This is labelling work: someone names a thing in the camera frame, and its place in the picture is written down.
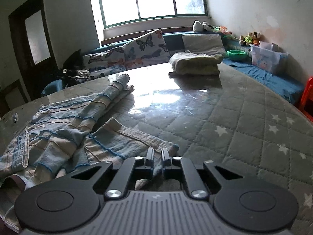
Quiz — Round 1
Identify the blue chair back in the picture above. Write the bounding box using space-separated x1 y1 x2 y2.
41 79 64 96

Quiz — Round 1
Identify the small metal object on table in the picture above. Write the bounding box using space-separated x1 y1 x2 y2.
13 112 18 123

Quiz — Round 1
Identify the black bag on bench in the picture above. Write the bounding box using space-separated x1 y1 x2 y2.
59 49 84 79

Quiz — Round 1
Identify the green framed window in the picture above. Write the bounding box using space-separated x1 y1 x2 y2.
99 0 207 28

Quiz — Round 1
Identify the blue striped sweater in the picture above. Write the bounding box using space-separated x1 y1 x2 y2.
1 74 179 232

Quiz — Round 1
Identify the red plastic stool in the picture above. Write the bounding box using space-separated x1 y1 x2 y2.
299 76 313 121

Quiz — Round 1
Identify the white plush toy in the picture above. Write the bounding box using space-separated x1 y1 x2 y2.
192 20 214 32

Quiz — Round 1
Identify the small plush toys group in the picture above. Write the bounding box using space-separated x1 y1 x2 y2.
239 32 261 47

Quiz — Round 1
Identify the dark wooden door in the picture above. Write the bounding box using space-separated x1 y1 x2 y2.
8 0 58 100

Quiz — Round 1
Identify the butterfly print pillow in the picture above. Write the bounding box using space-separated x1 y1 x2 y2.
122 29 171 70

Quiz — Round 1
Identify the folded cream yellow garment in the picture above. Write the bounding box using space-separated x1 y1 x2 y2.
169 51 223 76

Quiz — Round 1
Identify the orange green plush toy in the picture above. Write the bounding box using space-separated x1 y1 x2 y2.
213 26 232 36

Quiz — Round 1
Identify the blue bench cushion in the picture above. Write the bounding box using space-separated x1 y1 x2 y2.
223 58 304 104

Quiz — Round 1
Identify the long butterfly print cushion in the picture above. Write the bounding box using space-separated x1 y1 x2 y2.
83 47 126 75

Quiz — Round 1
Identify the green plastic bowl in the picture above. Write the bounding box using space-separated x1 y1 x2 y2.
227 50 247 61

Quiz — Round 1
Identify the white grey pillow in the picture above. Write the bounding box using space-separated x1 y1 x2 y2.
182 34 227 56

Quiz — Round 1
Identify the clear plastic storage box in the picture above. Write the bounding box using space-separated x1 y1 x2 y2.
250 46 288 75

